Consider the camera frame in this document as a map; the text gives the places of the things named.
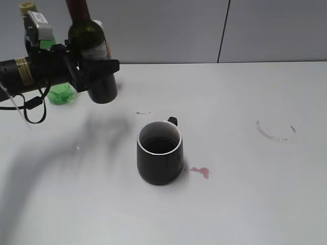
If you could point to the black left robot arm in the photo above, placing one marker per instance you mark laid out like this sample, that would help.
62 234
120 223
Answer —
16 74

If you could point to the dark red wine bottle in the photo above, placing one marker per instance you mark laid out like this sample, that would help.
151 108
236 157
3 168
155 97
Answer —
88 42

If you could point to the green plastic soda bottle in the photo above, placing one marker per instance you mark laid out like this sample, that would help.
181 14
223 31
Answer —
58 94

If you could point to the black mug white interior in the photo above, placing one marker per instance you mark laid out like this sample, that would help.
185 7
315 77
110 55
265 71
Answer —
159 151

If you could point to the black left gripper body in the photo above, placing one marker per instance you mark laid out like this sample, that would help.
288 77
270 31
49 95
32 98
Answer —
55 66

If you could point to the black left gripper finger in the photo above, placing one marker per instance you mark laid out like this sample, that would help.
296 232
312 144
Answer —
95 70

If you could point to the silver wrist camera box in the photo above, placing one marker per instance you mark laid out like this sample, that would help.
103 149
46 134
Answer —
39 33

